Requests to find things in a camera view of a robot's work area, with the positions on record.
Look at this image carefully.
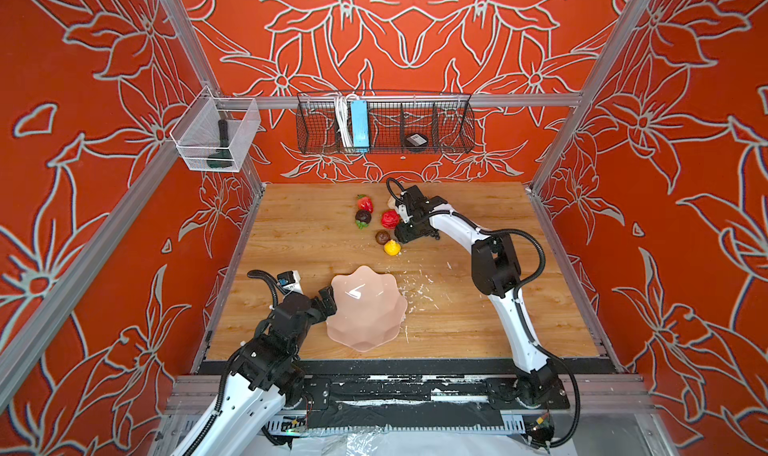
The pink scalloped fruit bowl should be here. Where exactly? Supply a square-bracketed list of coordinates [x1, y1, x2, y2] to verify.
[326, 266, 408, 353]

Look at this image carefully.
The dark purple fake mangosteen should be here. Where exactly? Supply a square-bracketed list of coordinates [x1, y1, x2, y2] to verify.
[355, 209, 372, 229]

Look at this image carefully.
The light blue box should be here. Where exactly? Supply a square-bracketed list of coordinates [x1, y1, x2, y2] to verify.
[349, 99, 370, 153]

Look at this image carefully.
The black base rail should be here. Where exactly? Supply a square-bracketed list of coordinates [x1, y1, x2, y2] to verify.
[264, 358, 581, 439]

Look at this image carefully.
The black brush in bin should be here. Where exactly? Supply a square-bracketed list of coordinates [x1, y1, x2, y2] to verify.
[206, 119, 234, 169]

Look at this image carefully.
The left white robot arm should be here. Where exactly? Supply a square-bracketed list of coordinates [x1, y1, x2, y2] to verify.
[173, 286, 337, 455]

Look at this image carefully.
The black wire wall basket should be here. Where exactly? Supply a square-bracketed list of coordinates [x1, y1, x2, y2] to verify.
[295, 90, 476, 156]

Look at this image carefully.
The red fake apple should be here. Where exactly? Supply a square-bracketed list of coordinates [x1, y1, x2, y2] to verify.
[381, 209, 401, 230]

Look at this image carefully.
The brown fake passion fruit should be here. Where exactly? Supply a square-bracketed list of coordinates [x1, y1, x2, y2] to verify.
[375, 230, 391, 245]

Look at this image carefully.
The yellow fake pear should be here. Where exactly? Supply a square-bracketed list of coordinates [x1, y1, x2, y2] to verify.
[384, 240, 402, 257]

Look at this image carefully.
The red fake strawberry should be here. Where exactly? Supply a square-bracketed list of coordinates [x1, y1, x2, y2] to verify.
[356, 195, 374, 213]

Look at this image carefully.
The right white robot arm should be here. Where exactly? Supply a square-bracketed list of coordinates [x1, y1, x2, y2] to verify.
[386, 178, 559, 408]

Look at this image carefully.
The clear plastic wall bin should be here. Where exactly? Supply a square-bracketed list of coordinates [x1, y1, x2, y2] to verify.
[170, 87, 261, 173]

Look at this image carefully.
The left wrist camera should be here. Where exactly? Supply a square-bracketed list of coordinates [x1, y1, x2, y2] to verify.
[276, 270, 303, 295]

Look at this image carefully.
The white cable bundle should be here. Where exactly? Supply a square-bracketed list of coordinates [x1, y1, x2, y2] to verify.
[333, 94, 354, 151]

